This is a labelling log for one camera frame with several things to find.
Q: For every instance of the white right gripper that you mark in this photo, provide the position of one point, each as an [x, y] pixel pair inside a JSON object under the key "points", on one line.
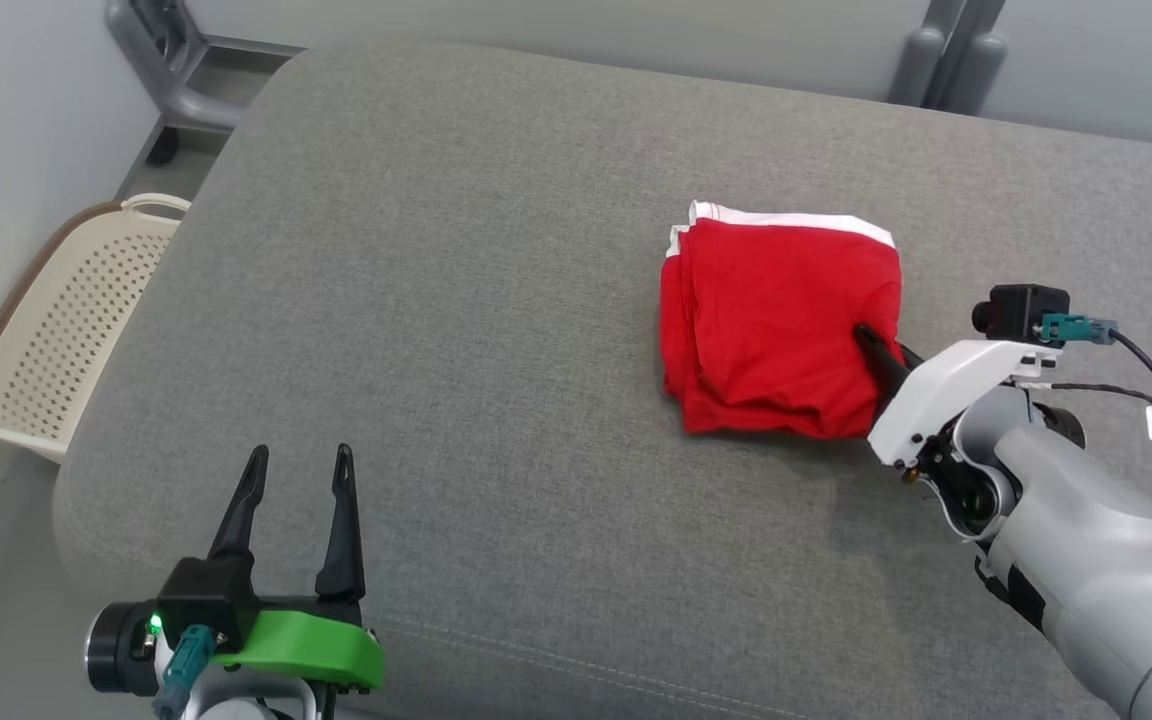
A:
{"points": [[946, 385]]}

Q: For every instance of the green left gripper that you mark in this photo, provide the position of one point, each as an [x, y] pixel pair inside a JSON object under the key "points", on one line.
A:
{"points": [[316, 645]]}

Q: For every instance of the red shorts white trim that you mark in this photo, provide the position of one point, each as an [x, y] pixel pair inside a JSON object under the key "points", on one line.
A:
{"points": [[776, 320]]}

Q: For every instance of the beige perforated laundry basket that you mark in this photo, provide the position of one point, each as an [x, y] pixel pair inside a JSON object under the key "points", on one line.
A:
{"points": [[56, 400]]}

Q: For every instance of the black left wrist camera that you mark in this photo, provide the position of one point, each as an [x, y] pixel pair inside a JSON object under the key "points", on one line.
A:
{"points": [[201, 595]]}

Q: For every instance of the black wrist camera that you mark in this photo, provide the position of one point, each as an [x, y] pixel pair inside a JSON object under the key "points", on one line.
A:
{"points": [[1026, 310], [201, 595]]}

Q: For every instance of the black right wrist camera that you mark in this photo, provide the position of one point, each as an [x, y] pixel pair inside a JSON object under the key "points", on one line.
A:
{"points": [[1026, 310]]}

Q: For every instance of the teal left camera connector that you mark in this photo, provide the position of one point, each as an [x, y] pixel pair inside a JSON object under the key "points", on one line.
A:
{"points": [[186, 660]]}

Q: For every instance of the teal camera connector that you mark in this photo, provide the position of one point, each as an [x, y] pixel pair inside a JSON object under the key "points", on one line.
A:
{"points": [[1076, 328], [186, 660]]}

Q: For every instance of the teal right camera connector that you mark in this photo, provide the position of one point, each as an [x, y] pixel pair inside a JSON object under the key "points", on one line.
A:
{"points": [[1076, 328]]}

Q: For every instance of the grey partition post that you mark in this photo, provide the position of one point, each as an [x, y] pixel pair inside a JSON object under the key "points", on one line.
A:
{"points": [[191, 100], [976, 70]]}

